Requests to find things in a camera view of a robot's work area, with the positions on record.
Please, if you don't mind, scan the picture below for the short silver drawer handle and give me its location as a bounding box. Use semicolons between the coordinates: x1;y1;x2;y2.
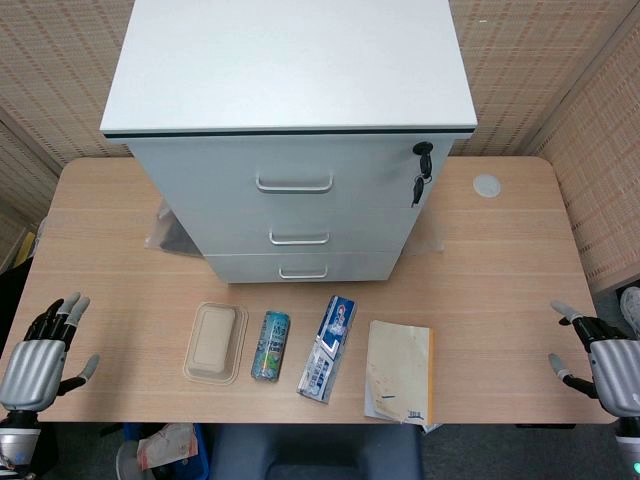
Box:
277;263;330;280

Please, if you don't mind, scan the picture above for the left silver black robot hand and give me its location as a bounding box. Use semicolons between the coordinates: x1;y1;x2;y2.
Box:
0;291;101;413

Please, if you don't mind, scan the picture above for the light blue drink can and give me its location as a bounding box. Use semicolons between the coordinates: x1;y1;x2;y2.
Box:
249;310;293;385

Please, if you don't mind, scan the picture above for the long silver drawer handle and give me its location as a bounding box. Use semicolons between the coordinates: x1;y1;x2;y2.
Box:
255;171;335;195

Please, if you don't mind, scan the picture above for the white three-drawer cabinet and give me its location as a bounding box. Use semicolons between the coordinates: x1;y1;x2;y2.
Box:
99;0;480;285

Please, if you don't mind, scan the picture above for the black key in lock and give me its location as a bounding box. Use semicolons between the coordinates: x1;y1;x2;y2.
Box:
411;141;436;179

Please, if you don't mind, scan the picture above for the worn beige notebook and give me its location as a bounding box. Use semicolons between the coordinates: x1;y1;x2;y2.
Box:
363;319;437;426

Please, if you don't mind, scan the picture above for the red white plastic bag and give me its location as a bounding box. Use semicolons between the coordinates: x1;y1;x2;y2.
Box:
136;424;200;472

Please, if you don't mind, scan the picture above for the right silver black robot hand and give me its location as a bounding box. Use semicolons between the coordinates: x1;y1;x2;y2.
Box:
548;298;640;417

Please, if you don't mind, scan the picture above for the blue white toothpaste box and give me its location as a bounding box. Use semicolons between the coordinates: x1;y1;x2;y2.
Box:
296;294;359;405

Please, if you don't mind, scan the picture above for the beige paper food container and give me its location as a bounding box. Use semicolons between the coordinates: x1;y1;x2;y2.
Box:
182;300;250;387

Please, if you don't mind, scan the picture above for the white shallow drawer with lock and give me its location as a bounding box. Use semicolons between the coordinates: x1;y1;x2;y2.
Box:
126;134;455;211

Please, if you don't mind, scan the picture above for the white shoe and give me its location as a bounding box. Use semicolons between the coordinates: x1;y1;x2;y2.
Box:
619;285;640;337

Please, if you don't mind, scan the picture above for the grey metal drawer front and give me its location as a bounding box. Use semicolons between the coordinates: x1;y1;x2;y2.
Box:
201;251;402;285

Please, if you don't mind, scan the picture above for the grey round cable grommet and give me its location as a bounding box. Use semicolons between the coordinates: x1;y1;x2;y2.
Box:
472;173;503;199

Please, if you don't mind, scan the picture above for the blue storage bin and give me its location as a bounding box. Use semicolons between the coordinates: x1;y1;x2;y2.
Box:
121;423;212;480

